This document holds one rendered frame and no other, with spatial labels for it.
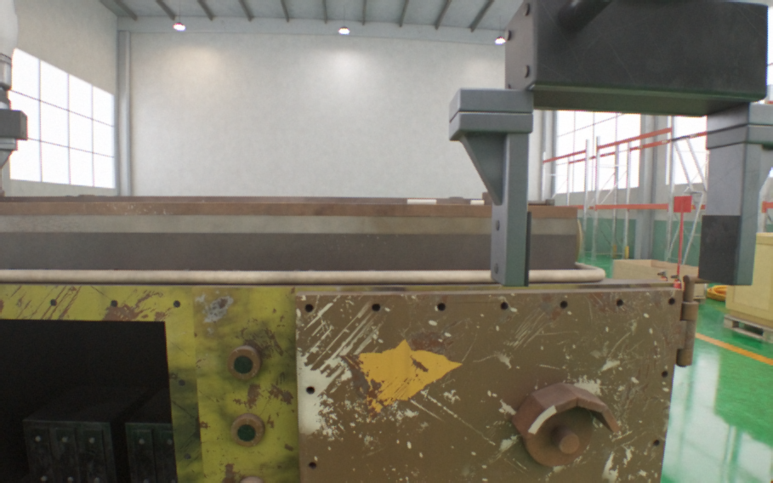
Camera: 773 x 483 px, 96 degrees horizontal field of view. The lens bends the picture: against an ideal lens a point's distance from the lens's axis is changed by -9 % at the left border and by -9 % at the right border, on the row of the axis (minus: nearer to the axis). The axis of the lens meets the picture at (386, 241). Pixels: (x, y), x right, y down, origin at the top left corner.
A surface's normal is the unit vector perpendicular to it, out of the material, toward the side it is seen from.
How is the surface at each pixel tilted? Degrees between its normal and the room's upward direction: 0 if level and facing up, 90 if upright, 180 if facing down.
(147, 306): 90
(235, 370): 90
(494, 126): 90
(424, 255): 90
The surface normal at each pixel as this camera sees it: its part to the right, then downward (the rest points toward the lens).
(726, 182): -1.00, -0.01
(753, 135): 0.00, 0.08
